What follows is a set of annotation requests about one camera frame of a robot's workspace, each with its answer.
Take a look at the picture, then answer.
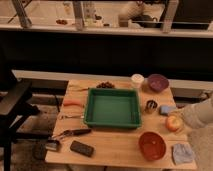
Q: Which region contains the black handled tool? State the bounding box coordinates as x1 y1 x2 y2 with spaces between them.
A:
52 129 92 140

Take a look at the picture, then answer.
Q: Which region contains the small metal cup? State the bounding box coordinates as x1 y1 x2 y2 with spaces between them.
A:
145 100 158 114

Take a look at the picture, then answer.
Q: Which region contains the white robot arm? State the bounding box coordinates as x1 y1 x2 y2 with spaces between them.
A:
182 98 213 129

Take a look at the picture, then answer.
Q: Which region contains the yellow red apple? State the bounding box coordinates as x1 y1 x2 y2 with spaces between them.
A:
165 115 183 132

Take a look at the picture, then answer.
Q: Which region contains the red bowl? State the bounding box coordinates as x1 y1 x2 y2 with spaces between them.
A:
138 132 166 161

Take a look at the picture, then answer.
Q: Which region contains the orange carrot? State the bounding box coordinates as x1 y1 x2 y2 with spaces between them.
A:
62 99 84 107

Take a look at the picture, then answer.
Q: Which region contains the metal spoon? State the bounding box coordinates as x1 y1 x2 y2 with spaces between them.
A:
59 115 84 120

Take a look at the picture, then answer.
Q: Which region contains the black rectangular block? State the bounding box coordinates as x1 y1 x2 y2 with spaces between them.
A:
70 141 94 157

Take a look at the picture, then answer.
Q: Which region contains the light blue cloth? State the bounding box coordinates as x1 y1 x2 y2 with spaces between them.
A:
172 143 195 165

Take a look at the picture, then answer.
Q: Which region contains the purple bowl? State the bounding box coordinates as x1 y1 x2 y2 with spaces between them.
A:
147 74 169 93

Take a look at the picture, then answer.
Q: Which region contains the green plastic tray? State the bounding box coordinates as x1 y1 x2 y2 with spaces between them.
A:
84 88 141 129

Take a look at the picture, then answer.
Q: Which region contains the black stand on left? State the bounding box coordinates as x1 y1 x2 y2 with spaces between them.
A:
0 48 51 171

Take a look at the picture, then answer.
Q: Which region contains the blue sponge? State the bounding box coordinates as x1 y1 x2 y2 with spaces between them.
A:
160 105 175 116

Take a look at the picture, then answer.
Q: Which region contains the white plastic cup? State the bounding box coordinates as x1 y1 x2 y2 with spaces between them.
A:
131 74 144 88

